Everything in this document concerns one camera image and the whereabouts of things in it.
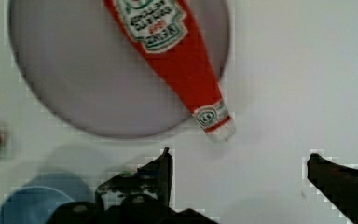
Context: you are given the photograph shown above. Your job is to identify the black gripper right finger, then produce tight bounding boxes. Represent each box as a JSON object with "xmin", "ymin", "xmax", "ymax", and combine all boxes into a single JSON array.
[{"xmin": 307, "ymin": 153, "xmax": 358, "ymax": 224}]

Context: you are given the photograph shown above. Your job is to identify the grey round plate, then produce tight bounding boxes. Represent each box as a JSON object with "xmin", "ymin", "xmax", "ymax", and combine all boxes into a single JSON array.
[{"xmin": 8, "ymin": 0, "xmax": 232, "ymax": 140}]

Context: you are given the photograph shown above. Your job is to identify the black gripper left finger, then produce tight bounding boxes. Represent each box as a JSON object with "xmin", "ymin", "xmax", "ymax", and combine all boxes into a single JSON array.
[{"xmin": 94, "ymin": 147, "xmax": 173, "ymax": 208}]

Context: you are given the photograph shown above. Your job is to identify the blue bowl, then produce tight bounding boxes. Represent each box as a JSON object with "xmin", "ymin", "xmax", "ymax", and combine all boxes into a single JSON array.
[{"xmin": 0, "ymin": 186, "xmax": 74, "ymax": 224}]

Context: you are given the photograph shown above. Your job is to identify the red ketchup bottle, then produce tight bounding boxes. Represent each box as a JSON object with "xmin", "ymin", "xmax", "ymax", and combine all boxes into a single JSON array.
[{"xmin": 103, "ymin": 0, "xmax": 235, "ymax": 142}]

